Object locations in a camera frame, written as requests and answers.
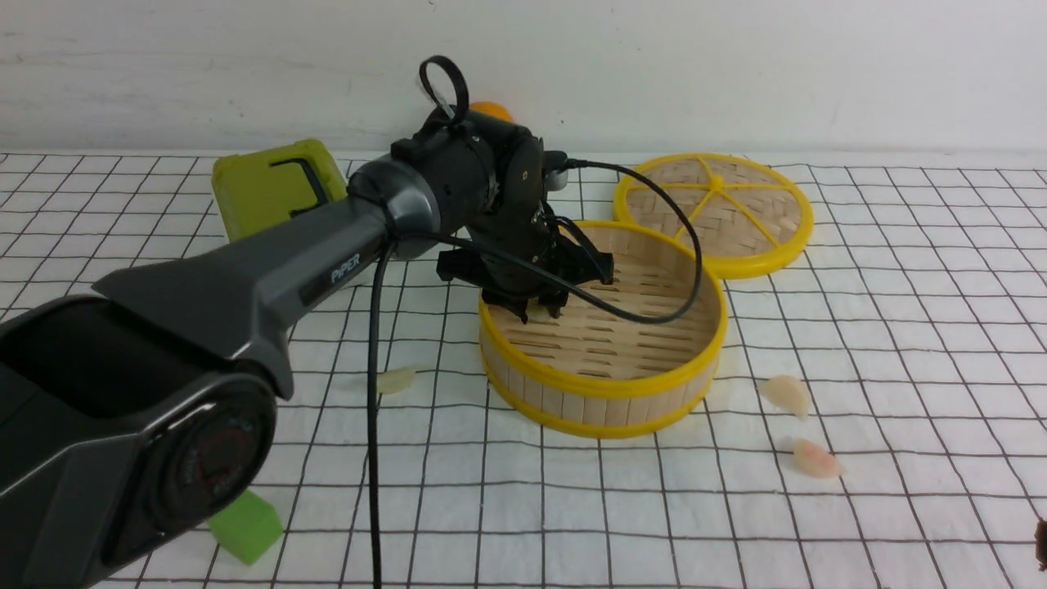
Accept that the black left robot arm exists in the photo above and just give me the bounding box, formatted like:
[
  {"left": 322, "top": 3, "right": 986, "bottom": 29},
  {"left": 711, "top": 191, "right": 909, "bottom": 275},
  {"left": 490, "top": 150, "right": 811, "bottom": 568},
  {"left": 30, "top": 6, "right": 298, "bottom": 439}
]
[{"left": 1, "top": 112, "right": 612, "bottom": 588}]

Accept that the bamboo steamer tray yellow rim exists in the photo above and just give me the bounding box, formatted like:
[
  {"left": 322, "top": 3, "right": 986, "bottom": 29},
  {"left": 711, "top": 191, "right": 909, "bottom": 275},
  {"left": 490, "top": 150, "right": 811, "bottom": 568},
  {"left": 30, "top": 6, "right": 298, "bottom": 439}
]
[{"left": 478, "top": 221, "right": 728, "bottom": 438}]

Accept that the pale pink dumpling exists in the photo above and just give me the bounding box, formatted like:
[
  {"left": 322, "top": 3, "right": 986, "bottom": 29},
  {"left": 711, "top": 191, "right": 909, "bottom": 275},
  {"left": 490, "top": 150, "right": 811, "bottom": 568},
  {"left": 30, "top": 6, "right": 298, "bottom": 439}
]
[{"left": 758, "top": 373, "right": 812, "bottom": 421}]

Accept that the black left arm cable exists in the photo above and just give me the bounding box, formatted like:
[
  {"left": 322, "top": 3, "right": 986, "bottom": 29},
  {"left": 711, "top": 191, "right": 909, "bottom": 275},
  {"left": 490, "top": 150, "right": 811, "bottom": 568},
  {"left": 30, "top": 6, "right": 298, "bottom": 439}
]
[{"left": 366, "top": 158, "right": 703, "bottom": 589}]

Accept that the green foam cube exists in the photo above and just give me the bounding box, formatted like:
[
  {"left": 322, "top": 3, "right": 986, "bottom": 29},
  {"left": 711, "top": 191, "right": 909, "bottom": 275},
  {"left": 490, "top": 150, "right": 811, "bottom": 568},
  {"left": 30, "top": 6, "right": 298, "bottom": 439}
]
[{"left": 207, "top": 491, "right": 284, "bottom": 565}]

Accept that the bamboo steamer lid yellow rim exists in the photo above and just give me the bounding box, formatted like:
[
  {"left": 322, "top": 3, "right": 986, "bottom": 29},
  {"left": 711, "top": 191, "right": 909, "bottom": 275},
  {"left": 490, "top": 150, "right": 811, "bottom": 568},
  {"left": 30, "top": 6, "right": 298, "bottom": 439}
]
[{"left": 636, "top": 153, "right": 815, "bottom": 280}]

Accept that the white checkered tablecloth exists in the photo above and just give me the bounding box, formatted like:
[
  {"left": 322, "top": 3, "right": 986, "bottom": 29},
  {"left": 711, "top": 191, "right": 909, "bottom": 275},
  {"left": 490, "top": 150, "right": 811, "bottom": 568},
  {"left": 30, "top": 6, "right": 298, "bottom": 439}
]
[{"left": 1, "top": 151, "right": 1046, "bottom": 588}]

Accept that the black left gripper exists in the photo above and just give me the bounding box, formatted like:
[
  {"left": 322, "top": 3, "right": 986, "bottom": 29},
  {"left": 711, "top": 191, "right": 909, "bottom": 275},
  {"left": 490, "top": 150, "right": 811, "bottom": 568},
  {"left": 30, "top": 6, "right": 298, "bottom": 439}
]
[{"left": 437, "top": 127, "right": 612, "bottom": 324}]

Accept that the orange fruit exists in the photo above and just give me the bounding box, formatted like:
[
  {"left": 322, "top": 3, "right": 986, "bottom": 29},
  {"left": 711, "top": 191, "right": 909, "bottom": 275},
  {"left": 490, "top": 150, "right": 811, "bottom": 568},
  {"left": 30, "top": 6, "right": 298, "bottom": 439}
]
[{"left": 469, "top": 101, "right": 515, "bottom": 123}]

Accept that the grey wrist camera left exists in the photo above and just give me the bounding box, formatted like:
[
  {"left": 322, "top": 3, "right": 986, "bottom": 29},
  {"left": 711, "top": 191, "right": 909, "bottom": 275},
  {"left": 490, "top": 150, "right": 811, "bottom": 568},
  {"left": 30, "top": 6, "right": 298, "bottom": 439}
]
[{"left": 542, "top": 151, "right": 569, "bottom": 191}]

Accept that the pale green dumpling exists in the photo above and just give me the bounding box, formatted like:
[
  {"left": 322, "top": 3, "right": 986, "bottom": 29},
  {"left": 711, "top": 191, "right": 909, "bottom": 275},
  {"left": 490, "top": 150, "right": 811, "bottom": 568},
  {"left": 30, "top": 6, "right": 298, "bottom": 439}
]
[{"left": 376, "top": 366, "right": 416, "bottom": 397}]

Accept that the green lidded white box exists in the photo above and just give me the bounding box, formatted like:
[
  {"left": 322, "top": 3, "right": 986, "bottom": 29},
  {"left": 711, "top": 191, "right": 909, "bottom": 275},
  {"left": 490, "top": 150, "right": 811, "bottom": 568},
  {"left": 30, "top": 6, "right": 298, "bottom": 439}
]
[{"left": 211, "top": 138, "right": 347, "bottom": 242}]

